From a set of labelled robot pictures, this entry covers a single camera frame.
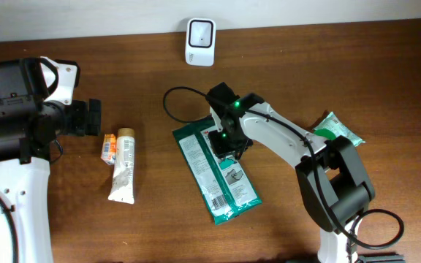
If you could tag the white cream tube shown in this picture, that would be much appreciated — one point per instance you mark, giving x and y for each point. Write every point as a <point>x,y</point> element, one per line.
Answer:
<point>123,174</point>

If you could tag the green lid jar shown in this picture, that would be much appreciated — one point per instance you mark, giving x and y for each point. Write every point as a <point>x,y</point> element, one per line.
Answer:
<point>325,133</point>

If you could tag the orange tissue packet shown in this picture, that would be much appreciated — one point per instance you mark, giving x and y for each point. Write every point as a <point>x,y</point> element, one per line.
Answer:
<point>109,149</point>

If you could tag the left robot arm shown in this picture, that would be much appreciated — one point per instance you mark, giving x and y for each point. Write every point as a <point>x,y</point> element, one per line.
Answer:
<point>36,107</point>

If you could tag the white barcode scanner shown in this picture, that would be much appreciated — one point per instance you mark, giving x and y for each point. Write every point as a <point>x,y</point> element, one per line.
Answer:
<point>200,42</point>

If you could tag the green 3M wipes pack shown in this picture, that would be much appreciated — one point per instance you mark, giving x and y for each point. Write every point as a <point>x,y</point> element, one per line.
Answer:
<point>223,183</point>

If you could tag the mint green wipes packet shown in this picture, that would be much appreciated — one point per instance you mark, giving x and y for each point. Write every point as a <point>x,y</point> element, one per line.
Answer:
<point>332,123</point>

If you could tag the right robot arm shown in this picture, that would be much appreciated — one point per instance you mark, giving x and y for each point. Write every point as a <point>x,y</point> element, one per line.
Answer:
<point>335,187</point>

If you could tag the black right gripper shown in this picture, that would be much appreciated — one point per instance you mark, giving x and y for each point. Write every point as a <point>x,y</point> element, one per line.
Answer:
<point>226,142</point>

